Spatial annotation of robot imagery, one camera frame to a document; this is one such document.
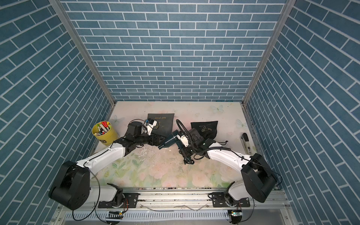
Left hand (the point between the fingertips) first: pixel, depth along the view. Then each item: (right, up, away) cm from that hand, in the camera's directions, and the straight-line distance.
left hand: (164, 137), depth 84 cm
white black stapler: (+54, -6, +9) cm, 55 cm away
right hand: (+11, -8, 0) cm, 14 cm away
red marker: (-39, +8, +4) cm, 40 cm away
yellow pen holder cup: (-39, +3, +4) cm, 40 cm away
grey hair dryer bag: (-3, +8, +24) cm, 25 cm away
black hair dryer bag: (+27, +4, +10) cm, 29 cm away
